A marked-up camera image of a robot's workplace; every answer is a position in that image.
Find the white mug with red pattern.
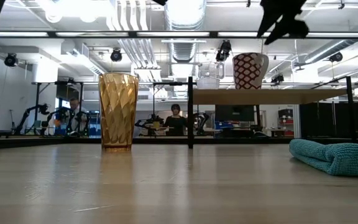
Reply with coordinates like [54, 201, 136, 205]
[232, 52, 270, 90]

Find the amber faceted plastic cup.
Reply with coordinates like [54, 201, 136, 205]
[98, 72, 140, 153]

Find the wooden shelf with black legs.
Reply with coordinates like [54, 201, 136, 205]
[187, 76, 354, 149]

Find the black partition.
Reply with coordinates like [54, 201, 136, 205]
[300, 93, 358, 141]

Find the clear glass mug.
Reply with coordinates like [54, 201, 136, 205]
[196, 61, 226, 90]

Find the teal knitted cloth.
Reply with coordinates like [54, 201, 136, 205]
[288, 138, 358, 177]

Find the person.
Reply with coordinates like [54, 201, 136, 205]
[163, 103, 188, 137]
[67, 97, 84, 131]

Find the silver ventilation duct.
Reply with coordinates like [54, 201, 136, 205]
[165, 0, 207, 63]

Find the black aluminium frame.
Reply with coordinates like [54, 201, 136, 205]
[0, 0, 358, 151]

